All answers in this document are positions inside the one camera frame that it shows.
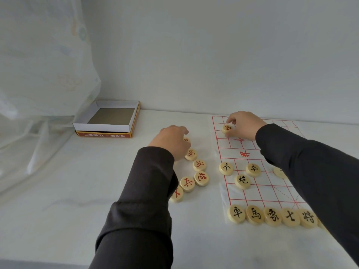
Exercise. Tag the round red-marked chess piece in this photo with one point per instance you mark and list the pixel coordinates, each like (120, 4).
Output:
(226, 128)

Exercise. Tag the person's right forearm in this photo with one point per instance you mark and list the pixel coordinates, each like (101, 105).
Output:
(322, 179)

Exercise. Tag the red grid xiangqi board sheet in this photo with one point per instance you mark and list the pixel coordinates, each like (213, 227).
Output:
(266, 193)

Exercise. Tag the person's left forearm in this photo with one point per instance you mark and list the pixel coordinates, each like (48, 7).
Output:
(140, 207)

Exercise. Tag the person's right hand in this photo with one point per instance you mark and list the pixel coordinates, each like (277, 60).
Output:
(246, 124)

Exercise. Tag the person's left hand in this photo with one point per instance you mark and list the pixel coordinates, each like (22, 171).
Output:
(171, 141)

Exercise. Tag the pile of wooden xiangqi pieces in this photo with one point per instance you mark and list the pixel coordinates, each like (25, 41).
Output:
(187, 184)

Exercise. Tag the sheer white curtain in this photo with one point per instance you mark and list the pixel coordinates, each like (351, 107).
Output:
(42, 81)

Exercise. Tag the white cardboard box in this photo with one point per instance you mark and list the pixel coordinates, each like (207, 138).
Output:
(103, 128)

